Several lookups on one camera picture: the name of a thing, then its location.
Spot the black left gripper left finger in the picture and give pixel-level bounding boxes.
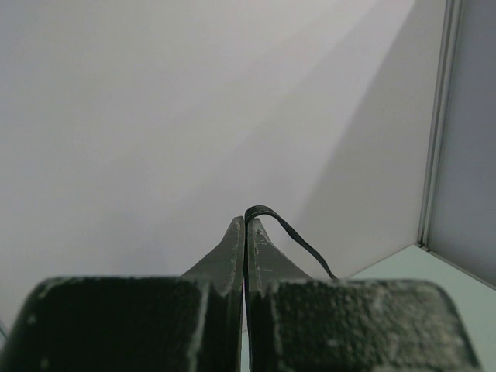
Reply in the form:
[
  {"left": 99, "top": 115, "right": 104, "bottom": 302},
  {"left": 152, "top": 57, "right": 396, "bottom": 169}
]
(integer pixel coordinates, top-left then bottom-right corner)
[{"left": 1, "top": 217, "right": 245, "bottom": 371}]

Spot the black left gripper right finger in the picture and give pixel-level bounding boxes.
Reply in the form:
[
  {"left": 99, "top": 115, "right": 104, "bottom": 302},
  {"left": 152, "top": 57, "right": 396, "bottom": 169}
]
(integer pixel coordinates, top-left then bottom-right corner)
[{"left": 246, "top": 219, "right": 482, "bottom": 371}]

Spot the black cable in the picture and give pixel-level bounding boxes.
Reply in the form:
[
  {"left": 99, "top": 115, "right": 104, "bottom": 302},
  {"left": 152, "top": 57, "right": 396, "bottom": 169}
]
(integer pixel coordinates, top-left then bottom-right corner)
[{"left": 243, "top": 204, "right": 340, "bottom": 281}]

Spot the aluminium frame post right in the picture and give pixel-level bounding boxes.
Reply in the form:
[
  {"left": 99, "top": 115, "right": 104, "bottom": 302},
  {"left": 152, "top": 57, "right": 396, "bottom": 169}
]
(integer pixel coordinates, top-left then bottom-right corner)
[{"left": 417, "top": 1, "right": 463, "bottom": 250}]

